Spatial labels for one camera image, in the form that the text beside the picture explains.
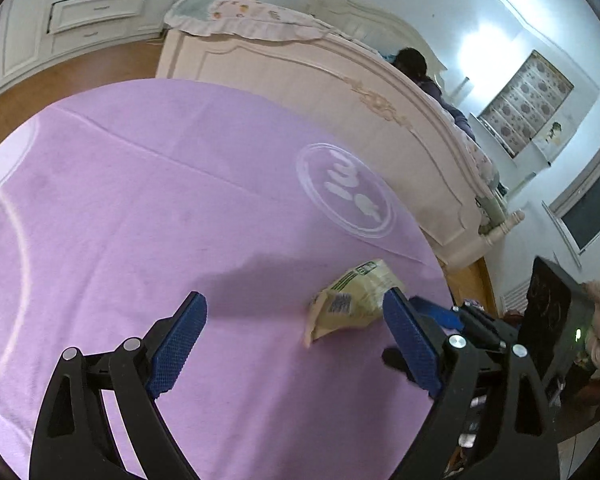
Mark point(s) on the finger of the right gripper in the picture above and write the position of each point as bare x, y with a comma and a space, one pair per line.
445, 318

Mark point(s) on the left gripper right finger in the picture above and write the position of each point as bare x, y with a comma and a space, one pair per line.
515, 437

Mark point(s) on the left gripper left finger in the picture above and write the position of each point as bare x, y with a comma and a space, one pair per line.
73, 438

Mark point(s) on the beige chip bag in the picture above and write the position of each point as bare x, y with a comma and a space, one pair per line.
352, 301

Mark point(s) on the white radiator grille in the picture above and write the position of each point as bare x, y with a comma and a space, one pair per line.
515, 299

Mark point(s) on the white framed window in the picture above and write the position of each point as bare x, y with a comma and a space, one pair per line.
576, 212

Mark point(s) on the floral window blind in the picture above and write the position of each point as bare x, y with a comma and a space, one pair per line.
517, 116

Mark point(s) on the purple tablecloth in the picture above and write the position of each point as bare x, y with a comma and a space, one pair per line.
116, 203

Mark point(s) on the person lying on bed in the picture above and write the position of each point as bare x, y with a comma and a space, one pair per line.
413, 64

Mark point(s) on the floral bed quilt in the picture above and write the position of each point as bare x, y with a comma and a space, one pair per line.
249, 19

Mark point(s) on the white wardrobe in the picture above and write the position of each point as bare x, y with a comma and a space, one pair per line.
36, 34

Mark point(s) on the white carved bed frame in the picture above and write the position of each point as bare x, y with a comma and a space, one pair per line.
381, 116

